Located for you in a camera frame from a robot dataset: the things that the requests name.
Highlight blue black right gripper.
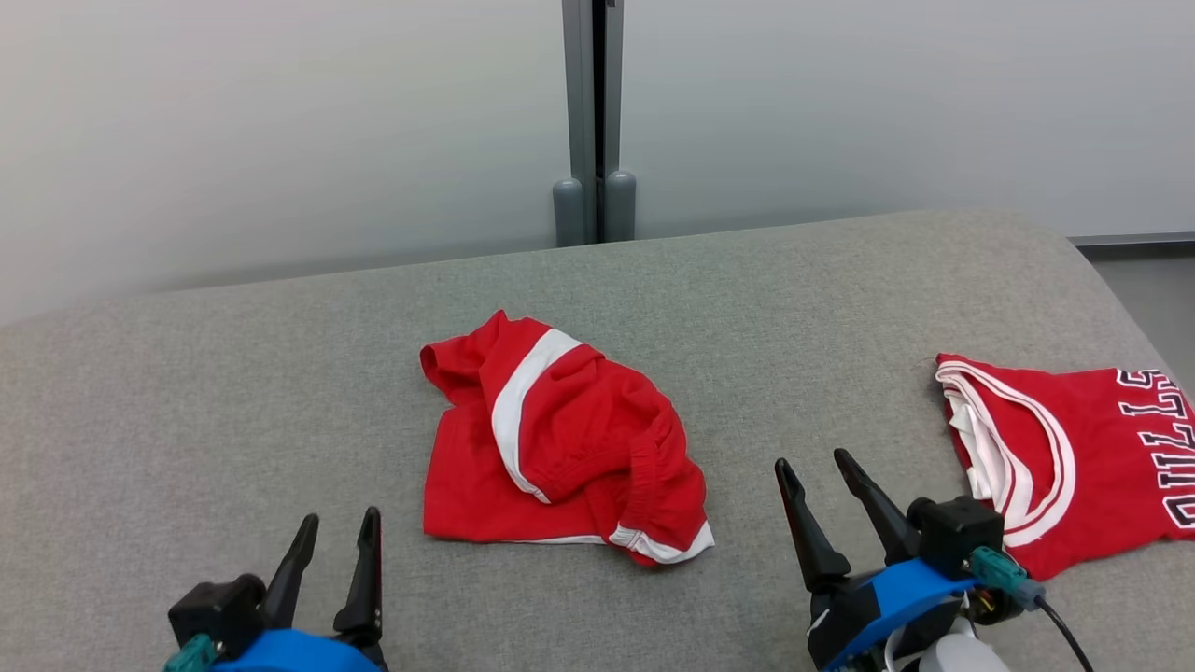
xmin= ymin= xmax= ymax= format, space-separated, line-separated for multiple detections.
xmin=774 ymin=448 xmax=983 ymax=672

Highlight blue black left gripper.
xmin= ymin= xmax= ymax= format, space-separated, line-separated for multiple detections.
xmin=210 ymin=507 xmax=389 ymax=672

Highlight red basketball jersey black lettering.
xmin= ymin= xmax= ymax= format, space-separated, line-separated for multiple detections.
xmin=935 ymin=353 xmax=1195 ymax=581

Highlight red shorts white stripes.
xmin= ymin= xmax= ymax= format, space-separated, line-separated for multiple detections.
xmin=420 ymin=310 xmax=716 ymax=567

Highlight grey baseboard strip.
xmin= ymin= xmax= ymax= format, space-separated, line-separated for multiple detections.
xmin=1069 ymin=231 xmax=1195 ymax=249

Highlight teal left camera connector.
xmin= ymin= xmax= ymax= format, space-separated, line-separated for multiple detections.
xmin=162 ymin=634 xmax=218 ymax=672

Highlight teal camera connector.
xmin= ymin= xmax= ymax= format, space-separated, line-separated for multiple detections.
xmin=969 ymin=546 xmax=1048 ymax=609
xmin=162 ymin=634 xmax=218 ymax=672

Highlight teal right camera connector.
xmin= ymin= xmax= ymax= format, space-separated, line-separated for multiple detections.
xmin=969 ymin=546 xmax=1048 ymax=609

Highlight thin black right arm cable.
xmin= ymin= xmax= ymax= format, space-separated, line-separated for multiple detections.
xmin=1034 ymin=595 xmax=1095 ymax=672

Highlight grey metal partition post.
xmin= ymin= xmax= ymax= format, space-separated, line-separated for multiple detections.
xmin=553 ymin=0 xmax=638 ymax=248

